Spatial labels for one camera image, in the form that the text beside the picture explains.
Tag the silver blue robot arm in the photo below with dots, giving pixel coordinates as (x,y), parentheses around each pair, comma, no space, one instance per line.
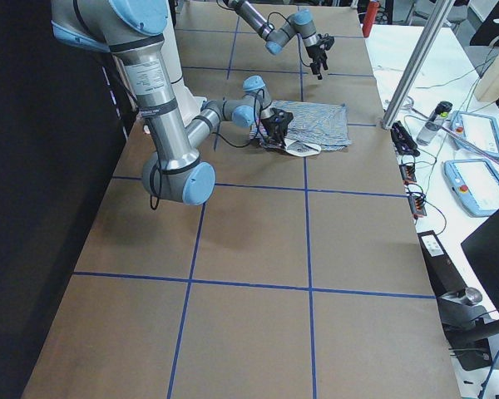
(277,31)
(134,32)

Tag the black clamp tool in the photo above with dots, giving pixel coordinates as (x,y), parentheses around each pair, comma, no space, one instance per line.
(404,143)

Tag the black monitor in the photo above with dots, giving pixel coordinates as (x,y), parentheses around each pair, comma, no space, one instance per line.
(481,249)

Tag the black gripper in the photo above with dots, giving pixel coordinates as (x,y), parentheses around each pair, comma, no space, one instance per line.
(315,54)
(273,132)

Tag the blue teach pendant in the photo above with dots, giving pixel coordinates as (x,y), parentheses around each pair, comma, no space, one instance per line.
(479,130)
(475,183)

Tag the near blue teach pendant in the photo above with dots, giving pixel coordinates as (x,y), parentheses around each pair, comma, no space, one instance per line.
(475,183)

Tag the aluminium frame post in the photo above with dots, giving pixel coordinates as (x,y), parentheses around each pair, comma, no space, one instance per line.
(419,54)

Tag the blue white striped polo shirt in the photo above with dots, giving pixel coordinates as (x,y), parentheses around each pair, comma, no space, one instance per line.
(315,127)

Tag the far blue teach pendant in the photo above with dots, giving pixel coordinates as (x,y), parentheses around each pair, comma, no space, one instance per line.
(479,130)

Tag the black power supply box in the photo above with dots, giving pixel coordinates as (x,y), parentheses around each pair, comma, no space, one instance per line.
(442,272)

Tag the red cylinder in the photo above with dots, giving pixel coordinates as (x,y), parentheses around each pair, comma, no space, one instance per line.
(369,17)

